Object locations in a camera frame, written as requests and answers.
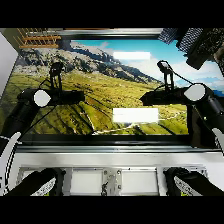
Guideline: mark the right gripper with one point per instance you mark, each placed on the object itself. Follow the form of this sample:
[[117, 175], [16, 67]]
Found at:
[[158, 97]]

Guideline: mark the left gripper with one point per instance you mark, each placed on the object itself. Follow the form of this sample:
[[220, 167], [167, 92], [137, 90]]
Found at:
[[70, 98]]

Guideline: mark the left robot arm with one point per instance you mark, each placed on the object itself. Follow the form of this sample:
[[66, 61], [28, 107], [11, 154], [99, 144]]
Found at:
[[20, 115]]

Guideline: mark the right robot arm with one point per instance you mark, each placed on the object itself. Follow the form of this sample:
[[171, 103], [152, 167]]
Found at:
[[208, 106]]

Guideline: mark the brown clothes hanger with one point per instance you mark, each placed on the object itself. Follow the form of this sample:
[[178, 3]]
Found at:
[[36, 45], [40, 38]]

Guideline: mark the heap of clothes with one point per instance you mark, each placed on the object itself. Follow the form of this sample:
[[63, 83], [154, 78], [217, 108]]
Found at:
[[200, 43]]

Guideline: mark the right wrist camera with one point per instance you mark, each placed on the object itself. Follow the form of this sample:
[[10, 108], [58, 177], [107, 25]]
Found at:
[[165, 68]]

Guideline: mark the silver frame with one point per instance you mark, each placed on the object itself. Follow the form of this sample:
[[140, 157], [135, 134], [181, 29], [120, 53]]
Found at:
[[113, 156]]

